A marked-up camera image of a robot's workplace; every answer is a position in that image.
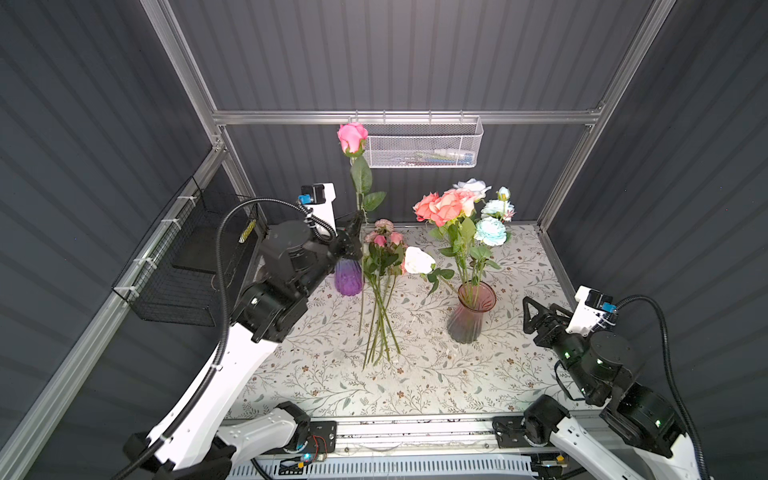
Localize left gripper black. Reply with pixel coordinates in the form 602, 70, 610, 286
293, 209, 361, 303

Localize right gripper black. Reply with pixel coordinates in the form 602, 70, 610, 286
521, 293, 598, 400

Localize blue purple glass vase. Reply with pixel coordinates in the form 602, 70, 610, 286
334, 258, 364, 297

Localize white cream rose stem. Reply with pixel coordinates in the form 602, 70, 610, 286
402, 246, 458, 295

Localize pink glass vase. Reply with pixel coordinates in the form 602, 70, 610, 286
447, 282, 497, 344

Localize single dark pink bud stem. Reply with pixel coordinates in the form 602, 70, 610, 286
336, 121, 388, 337

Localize white spray rose stem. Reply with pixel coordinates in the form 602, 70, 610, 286
467, 187, 515, 308

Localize red pink rose stem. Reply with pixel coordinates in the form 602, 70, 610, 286
424, 189, 461, 284

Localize light pink rose stem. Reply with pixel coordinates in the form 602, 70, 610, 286
454, 189, 476, 286

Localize deep pink rose stem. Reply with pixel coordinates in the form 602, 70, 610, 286
413, 193, 441, 222

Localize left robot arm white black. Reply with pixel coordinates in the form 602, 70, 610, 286
116, 211, 364, 479

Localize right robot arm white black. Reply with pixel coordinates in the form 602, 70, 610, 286
522, 287, 710, 479

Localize small pink spray roses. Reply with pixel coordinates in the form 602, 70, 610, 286
362, 219, 406, 368

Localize floral patterned table mat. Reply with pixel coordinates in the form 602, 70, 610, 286
228, 224, 568, 420

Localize yellow tube in basket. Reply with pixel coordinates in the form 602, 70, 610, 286
238, 220, 257, 244

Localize tubes in white basket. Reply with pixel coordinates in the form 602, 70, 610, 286
399, 149, 476, 167

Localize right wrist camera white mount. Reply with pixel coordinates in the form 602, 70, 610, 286
566, 285, 617, 337

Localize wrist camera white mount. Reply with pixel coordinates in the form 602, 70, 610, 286
566, 285, 617, 337
297, 183, 336, 240

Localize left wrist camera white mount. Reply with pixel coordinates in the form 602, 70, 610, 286
297, 183, 336, 240

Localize white wire mesh basket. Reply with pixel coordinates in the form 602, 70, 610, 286
364, 115, 484, 169

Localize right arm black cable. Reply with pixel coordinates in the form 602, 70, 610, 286
611, 294, 712, 480

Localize black wire basket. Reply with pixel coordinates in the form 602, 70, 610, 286
113, 173, 245, 327

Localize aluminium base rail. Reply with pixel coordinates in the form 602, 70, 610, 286
158, 410, 631, 480

